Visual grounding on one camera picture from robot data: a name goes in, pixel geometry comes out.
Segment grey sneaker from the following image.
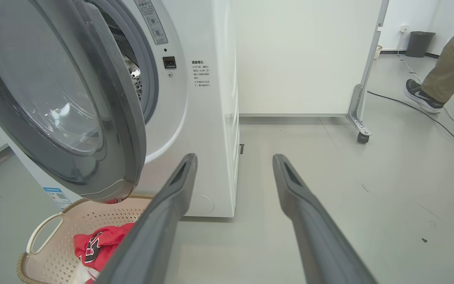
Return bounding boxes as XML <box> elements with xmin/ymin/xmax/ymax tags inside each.
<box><xmin>404</xmin><ymin>79</ymin><xmax>445</xmax><ymax>114</ymax></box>

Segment white partition panel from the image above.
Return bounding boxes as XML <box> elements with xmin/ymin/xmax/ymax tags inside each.
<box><xmin>233</xmin><ymin>0</ymin><xmax>390</xmax><ymax>118</ymax></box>

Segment person leg khaki trousers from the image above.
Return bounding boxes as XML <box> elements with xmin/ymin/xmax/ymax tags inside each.
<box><xmin>421</xmin><ymin>4</ymin><xmax>454</xmax><ymax>104</ymax></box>

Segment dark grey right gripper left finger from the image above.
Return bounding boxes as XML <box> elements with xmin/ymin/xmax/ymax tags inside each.
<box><xmin>95</xmin><ymin>153</ymin><xmax>198</xmax><ymax>284</ymax></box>

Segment metal leg with caster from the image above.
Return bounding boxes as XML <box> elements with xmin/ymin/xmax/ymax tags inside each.
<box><xmin>347</xmin><ymin>84</ymin><xmax>372</xmax><ymax>144</ymax></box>

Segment dark grey trash bin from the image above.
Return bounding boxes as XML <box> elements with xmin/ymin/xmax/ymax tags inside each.
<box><xmin>405</xmin><ymin>31</ymin><xmax>435</xmax><ymax>58</ymax></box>

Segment grey instruction label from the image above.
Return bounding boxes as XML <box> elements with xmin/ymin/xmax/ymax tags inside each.
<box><xmin>134</xmin><ymin>0</ymin><xmax>168</xmax><ymax>45</ymax></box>

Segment red jersey with black print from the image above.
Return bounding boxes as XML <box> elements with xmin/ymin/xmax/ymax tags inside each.
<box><xmin>73</xmin><ymin>223</ymin><xmax>135</xmax><ymax>273</ymax></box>

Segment white front-load washing machine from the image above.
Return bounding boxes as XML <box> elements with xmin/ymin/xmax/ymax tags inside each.
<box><xmin>0</xmin><ymin>0</ymin><xmax>240</xmax><ymax>218</ymax></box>

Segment blue energy label sticker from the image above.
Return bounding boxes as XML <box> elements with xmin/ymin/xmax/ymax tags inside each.
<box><xmin>43</xmin><ymin>187</ymin><xmax>73</xmax><ymax>209</ymax></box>

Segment black text warning sticker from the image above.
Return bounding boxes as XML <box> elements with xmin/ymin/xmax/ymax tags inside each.
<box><xmin>192</xmin><ymin>60</ymin><xmax>212</xmax><ymax>88</ymax></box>

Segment round black glass washer door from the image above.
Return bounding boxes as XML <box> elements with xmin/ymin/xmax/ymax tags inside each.
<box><xmin>0</xmin><ymin>0</ymin><xmax>147</xmax><ymax>204</ymax></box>

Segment black floor cable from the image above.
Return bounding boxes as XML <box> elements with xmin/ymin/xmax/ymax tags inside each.
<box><xmin>367</xmin><ymin>91</ymin><xmax>454</xmax><ymax>153</ymax></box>

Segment red and white garment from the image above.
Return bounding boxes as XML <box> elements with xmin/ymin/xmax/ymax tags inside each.
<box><xmin>69</xmin><ymin>265</ymin><xmax>101</xmax><ymax>284</ymax></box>

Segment cream perforated laundry basket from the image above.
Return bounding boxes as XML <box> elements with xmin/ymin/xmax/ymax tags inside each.
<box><xmin>17</xmin><ymin>196</ymin><xmax>153</xmax><ymax>284</ymax></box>

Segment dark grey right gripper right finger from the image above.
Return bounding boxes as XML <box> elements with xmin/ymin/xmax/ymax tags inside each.
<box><xmin>272</xmin><ymin>154</ymin><xmax>377</xmax><ymax>284</ymax></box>

